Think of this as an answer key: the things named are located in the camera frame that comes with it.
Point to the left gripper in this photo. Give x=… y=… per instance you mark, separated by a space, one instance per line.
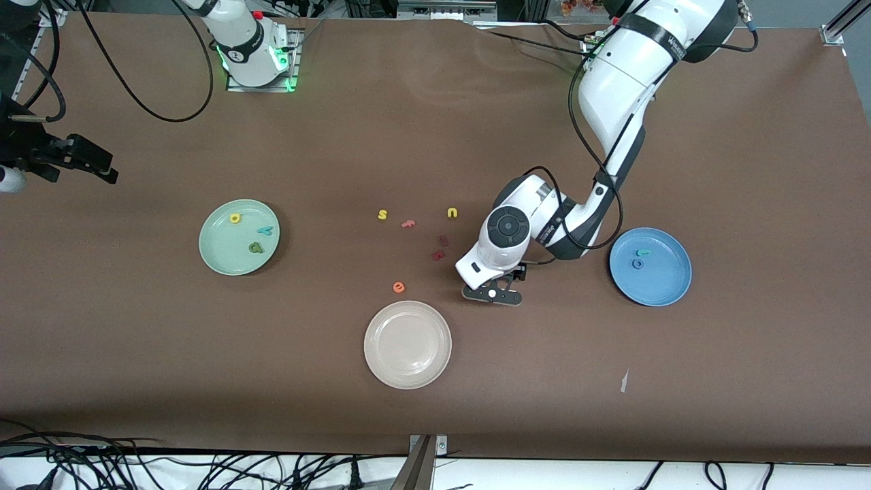
x=520 y=272

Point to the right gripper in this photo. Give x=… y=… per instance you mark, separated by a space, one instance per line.
x=28 y=148

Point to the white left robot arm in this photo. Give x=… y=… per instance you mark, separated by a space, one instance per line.
x=507 y=228

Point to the dark red foam letter k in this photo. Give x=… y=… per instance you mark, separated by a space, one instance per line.
x=438 y=255

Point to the beige plate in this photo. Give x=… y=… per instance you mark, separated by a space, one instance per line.
x=407 y=345

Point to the green plate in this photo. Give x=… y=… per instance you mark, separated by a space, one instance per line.
x=228 y=248

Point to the blue plate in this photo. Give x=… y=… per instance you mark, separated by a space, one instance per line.
x=663 y=279

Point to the white tape scrap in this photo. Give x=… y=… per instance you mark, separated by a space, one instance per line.
x=624 y=381

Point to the grey metal box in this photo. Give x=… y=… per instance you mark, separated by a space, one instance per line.
x=446 y=8

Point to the orange artificial flowers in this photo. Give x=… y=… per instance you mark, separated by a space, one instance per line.
x=585 y=5

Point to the aluminium frame rail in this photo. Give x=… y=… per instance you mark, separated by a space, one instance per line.
x=831 y=34
x=53 y=18

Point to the silver metal bracket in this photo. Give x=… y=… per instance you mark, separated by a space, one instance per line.
x=441 y=446

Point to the grey camera pole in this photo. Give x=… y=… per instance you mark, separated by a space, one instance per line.
x=416 y=469

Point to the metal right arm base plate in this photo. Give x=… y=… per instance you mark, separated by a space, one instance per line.
x=294 y=75

